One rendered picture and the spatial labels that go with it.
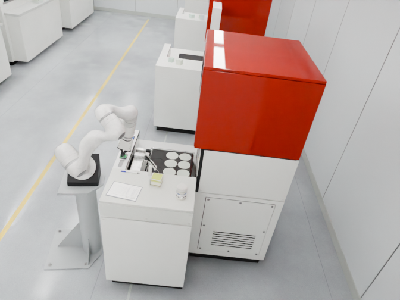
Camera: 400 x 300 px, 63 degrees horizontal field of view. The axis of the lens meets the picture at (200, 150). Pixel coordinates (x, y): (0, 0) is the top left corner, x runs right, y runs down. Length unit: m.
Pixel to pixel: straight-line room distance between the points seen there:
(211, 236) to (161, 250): 0.55
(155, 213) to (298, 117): 1.12
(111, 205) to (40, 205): 1.55
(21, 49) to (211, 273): 5.16
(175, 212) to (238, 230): 0.80
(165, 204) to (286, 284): 1.46
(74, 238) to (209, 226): 1.20
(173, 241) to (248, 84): 1.21
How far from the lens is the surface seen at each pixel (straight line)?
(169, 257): 2.56
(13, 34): 6.71
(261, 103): 2.10
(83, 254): 3.18
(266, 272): 3.20
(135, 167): 2.62
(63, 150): 2.17
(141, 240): 2.45
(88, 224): 2.88
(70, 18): 8.63
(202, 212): 2.68
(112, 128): 1.94
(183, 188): 2.18
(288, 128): 2.22
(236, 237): 2.90
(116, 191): 2.29
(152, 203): 2.21
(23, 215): 3.65
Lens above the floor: 2.53
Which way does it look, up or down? 35 degrees down
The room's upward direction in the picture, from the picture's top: 8 degrees clockwise
